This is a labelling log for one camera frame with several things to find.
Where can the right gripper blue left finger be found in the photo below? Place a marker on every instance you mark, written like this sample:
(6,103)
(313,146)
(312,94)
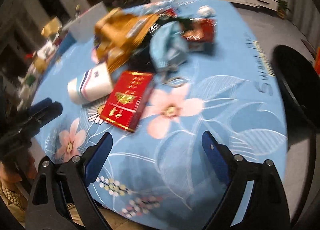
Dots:
(95,157)

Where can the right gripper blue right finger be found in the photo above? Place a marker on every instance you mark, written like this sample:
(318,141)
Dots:
(218,155)

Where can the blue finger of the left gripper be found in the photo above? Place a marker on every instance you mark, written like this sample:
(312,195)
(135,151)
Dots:
(40,106)

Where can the white paper cup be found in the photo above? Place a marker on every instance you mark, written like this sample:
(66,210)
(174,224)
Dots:
(91,85)

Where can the red cigarette carton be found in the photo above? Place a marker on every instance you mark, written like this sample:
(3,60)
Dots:
(126,103)

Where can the orange snack bag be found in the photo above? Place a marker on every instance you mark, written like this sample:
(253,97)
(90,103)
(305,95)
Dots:
(119,34)

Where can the light blue bag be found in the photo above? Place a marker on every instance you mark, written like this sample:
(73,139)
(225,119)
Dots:
(168,49)

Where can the red shiny snack packet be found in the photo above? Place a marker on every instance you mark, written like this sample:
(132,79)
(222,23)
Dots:
(201,36)

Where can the white tissue ball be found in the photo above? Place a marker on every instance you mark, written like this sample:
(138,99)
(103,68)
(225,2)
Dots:
(206,11)

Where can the black trash bin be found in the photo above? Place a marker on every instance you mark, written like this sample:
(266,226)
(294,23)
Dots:
(299,86)

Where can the blue floral tablecloth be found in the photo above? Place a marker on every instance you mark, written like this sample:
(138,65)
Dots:
(159,175)

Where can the white cardboard box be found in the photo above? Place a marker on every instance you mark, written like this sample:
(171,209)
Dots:
(82,28)

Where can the potted plant right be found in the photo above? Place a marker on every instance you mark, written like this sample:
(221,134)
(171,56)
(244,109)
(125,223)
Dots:
(282,9)

